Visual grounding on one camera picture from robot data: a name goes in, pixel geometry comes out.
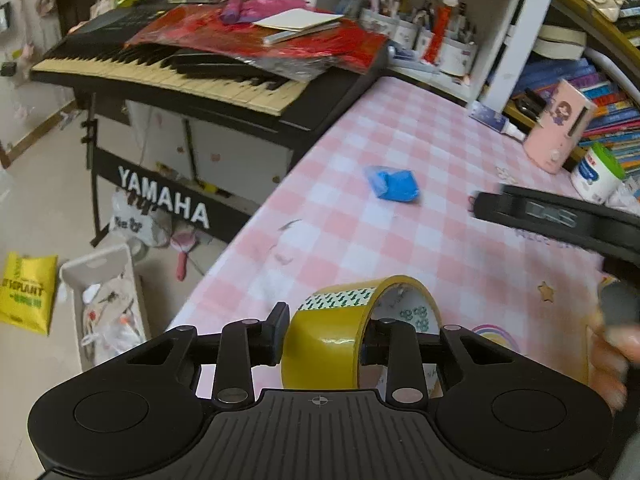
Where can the black keyboard stand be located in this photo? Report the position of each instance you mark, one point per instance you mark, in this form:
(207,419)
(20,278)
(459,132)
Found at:
(165,195)

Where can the yellow plastic bag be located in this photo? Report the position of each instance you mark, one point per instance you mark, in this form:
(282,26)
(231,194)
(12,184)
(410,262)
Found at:
(27,292)

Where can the pink checkered tablecloth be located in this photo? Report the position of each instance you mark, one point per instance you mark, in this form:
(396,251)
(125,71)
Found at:
(400,125)

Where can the grey booklet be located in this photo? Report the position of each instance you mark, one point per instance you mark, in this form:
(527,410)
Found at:
(285,36)

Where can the black electronic keyboard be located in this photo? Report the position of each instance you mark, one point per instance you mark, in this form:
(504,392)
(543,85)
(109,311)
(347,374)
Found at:
(325,105)

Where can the gold tape roll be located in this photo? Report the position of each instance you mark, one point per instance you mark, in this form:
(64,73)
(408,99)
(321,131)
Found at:
(320,350)

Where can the white cabinet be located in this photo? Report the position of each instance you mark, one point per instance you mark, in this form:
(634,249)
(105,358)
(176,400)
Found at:
(235,150)

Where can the small glue bottle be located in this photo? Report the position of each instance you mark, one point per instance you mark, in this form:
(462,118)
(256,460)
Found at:
(492,117)

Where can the white jar green lid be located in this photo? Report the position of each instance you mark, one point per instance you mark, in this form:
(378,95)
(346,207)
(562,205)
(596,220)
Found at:
(595,175)

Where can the pink plastic bag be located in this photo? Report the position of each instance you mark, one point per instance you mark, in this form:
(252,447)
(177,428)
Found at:
(260,10)

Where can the printed white plastic bag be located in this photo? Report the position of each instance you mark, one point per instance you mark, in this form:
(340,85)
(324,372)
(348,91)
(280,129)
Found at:
(137,222)

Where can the blue plastic packet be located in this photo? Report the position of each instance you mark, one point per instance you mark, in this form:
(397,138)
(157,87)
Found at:
(397,185)

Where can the red plastic sheet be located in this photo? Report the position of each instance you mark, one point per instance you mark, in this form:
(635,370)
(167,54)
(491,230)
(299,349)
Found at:
(350,45)

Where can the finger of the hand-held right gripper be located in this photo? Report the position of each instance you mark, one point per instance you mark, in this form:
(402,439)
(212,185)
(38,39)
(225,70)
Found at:
(495,207)

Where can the thick white book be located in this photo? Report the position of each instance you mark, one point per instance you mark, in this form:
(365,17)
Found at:
(560,42)

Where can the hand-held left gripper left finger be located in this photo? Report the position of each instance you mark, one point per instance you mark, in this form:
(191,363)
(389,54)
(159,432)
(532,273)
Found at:
(275,335)

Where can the wooden bookshelf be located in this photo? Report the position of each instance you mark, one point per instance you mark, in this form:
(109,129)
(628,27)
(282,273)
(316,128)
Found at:
(545,15)

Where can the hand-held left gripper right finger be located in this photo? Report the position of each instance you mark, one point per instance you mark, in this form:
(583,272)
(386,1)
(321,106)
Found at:
(372,347)

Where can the white shelf unit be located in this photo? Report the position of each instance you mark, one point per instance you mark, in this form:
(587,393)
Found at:
(500,35)

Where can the pink hairbrush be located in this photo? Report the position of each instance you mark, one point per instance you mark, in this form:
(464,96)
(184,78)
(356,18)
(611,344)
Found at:
(182,255)

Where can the white plastic basket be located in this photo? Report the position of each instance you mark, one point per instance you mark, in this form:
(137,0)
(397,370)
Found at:
(85,270)

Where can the pink cartoon dispenser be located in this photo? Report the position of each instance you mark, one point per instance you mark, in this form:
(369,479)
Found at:
(557,130)

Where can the person's right hand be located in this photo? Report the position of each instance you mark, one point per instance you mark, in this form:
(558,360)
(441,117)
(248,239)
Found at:
(612,360)

